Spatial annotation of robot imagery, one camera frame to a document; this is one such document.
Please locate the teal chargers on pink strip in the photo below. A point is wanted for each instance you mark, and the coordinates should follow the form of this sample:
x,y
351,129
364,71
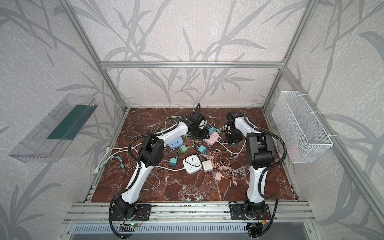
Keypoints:
x,y
211,130

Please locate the light green charger plug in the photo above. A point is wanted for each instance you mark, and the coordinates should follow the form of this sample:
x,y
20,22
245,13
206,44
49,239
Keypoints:
x,y
183,149

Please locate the white wire mesh basket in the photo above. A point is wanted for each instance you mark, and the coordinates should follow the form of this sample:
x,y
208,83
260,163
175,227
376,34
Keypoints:
x,y
305,137

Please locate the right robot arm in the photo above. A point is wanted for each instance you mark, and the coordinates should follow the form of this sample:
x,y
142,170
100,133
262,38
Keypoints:
x,y
260,155

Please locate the white power strip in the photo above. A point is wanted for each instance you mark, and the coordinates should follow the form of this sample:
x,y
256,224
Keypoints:
x,y
192,164

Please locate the teal charger plug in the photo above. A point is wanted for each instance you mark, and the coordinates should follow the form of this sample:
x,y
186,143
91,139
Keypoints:
x,y
173,162
202,149

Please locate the pink charger plug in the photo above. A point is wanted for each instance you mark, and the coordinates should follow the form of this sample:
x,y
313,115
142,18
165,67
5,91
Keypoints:
x,y
218,176

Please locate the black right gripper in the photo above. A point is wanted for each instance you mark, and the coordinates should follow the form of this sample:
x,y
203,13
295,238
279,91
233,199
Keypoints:
x,y
233,139

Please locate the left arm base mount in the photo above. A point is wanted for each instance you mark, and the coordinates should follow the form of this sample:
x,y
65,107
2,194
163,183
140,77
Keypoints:
x,y
139,212

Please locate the blue power strip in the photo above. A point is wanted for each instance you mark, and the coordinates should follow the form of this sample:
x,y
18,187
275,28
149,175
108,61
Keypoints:
x,y
176,143

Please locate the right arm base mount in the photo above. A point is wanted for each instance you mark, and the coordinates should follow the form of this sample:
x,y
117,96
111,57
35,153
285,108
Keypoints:
x,y
249,211

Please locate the clear plastic wall shelf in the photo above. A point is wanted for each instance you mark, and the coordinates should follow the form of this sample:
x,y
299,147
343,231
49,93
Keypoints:
x,y
47,142

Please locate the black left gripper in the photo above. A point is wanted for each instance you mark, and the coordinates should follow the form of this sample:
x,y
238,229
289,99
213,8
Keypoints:
x,y
202,132

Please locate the white charger plug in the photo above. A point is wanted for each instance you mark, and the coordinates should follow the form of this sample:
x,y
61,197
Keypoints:
x,y
207,166

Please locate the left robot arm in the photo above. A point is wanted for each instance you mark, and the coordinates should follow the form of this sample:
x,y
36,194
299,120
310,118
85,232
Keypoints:
x,y
148,151

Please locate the pink power strip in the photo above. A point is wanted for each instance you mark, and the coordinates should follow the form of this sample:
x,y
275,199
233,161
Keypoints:
x,y
214,137

